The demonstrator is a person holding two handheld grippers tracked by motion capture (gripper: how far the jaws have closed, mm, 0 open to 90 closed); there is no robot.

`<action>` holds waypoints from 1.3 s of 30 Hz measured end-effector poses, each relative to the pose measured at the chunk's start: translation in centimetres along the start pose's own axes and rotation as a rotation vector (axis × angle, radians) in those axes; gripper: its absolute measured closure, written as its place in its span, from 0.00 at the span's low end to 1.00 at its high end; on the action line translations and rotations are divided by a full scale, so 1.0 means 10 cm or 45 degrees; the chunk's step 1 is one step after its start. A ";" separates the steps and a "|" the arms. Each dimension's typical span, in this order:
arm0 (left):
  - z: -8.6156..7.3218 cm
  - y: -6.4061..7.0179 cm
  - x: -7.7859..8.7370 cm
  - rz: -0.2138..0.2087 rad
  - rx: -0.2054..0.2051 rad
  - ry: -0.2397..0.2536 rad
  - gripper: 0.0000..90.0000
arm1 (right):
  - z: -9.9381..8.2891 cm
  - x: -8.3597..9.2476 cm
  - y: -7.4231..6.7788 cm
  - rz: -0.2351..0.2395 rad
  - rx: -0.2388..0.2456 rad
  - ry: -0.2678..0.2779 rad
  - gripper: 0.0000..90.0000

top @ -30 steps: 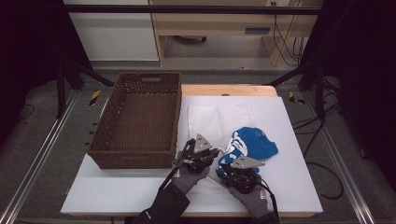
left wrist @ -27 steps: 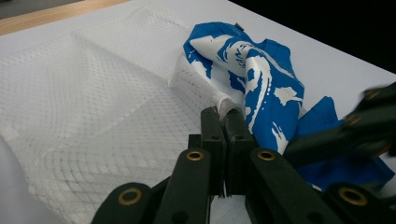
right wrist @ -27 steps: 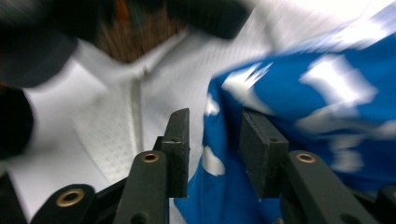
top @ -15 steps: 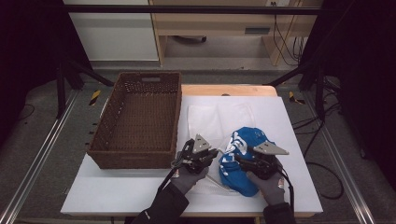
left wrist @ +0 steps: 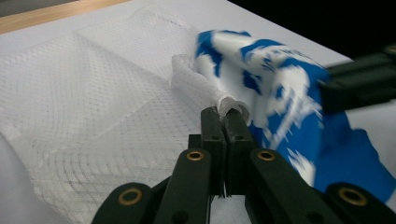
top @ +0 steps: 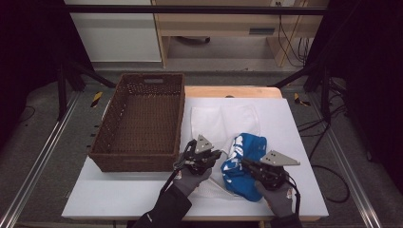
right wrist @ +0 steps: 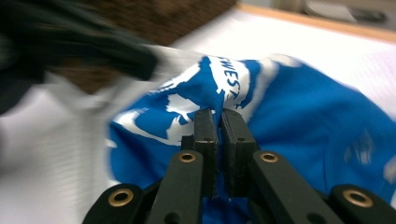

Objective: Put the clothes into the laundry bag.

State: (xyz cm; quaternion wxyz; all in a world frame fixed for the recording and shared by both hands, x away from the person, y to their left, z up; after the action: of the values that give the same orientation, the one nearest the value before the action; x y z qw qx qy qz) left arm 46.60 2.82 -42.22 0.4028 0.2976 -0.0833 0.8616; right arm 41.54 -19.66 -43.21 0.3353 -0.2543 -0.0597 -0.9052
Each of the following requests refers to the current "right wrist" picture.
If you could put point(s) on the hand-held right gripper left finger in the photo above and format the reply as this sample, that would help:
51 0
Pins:
207 140

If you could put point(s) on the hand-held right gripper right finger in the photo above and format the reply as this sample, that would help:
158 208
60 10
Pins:
238 146

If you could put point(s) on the blue white printed garment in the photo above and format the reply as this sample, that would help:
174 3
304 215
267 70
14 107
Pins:
305 124

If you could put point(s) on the white mesh garment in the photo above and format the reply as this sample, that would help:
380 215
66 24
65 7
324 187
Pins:
62 149

